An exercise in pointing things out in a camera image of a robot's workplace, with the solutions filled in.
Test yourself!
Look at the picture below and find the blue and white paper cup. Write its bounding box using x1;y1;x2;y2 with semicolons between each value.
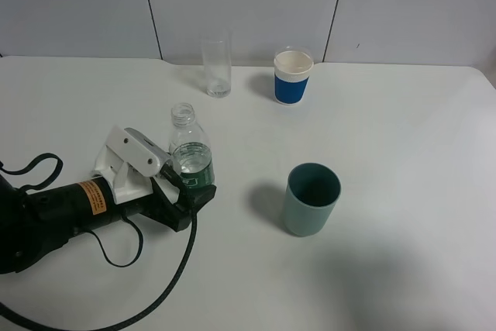
274;47;314;105

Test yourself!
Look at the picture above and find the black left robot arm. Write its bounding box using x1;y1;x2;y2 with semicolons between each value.
1;178;216;274

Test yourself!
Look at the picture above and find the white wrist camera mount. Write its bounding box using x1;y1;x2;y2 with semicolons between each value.
94;126;178;205

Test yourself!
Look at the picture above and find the teal green cup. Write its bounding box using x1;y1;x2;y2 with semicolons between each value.
282;163;342;236

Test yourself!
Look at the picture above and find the clear bottle with green label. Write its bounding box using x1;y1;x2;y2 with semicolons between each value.
169;102;215;188

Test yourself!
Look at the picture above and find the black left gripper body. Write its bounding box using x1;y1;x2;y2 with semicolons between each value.
117;179;193;232

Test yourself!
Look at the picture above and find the tall clear glass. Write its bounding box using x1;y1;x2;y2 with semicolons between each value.
201;28;232;98

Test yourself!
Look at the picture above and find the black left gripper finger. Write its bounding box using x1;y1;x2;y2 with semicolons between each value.
176;184;217;214

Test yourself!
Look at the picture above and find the black braided cable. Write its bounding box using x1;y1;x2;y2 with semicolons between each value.
0;206;199;331

